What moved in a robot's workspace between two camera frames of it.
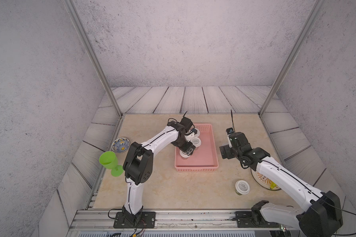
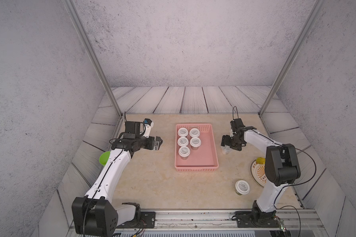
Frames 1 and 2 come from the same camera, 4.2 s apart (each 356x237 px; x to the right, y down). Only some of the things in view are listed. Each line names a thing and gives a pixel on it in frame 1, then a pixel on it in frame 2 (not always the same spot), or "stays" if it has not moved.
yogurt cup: (196, 141) stays
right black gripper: (227, 148) -> (225, 140)
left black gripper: (187, 147) -> (150, 145)
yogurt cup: (198, 133) stays
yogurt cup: (184, 154) stays
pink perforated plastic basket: (204, 159) stays
